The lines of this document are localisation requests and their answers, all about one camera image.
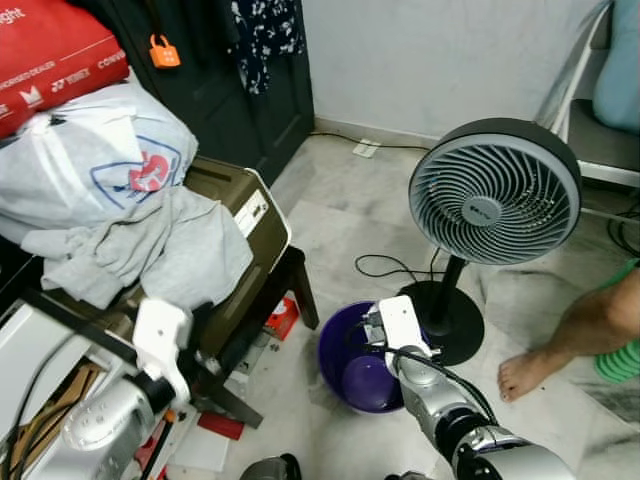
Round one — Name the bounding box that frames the purple plastic basin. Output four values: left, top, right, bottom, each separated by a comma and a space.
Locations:
318, 300, 441, 415

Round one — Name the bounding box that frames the small red box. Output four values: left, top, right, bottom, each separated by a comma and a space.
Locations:
262, 297, 301, 341

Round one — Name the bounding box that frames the brown hard case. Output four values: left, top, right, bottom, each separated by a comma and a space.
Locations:
40, 157, 293, 366

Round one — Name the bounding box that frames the black wooden stool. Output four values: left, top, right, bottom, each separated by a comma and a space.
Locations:
0, 245, 321, 429

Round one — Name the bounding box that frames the grey garment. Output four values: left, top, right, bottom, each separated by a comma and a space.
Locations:
20, 185, 254, 311

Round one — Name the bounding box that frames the flat red packet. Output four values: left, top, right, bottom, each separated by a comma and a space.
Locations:
197, 412, 246, 441

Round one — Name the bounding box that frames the black rod orange collar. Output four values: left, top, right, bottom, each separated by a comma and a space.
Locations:
140, 408, 181, 480

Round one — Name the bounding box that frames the white storage box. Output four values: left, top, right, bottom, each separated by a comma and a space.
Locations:
0, 300, 136, 480

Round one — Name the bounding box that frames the grey black standing fan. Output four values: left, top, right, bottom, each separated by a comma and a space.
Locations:
395, 118, 583, 366

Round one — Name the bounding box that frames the white plastic shopping bag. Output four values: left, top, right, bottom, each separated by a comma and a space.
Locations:
0, 82, 199, 246

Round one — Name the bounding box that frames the dark wardrobe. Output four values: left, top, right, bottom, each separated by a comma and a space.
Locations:
75, 0, 316, 186

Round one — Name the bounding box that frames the orange padlock tag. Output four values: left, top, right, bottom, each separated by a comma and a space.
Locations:
149, 34, 182, 69

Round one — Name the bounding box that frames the dark floral garment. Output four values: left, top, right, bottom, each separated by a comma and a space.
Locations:
230, 0, 306, 96

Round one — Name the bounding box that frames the red printed bag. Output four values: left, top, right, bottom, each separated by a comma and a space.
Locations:
0, 0, 131, 139

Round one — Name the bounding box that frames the teal cushion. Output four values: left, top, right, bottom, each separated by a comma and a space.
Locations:
593, 0, 640, 106

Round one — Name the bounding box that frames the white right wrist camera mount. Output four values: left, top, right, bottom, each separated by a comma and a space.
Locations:
378, 295, 433, 353

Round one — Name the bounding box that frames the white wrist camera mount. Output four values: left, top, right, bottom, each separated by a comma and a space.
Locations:
133, 298, 193, 386
378, 295, 433, 353

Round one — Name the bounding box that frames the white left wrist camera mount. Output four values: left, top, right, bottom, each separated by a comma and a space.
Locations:
133, 298, 193, 386

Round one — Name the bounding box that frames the black fan cord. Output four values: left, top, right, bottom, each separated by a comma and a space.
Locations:
355, 250, 446, 286

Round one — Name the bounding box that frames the white frame chair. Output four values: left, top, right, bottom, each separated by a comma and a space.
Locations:
545, 0, 640, 191

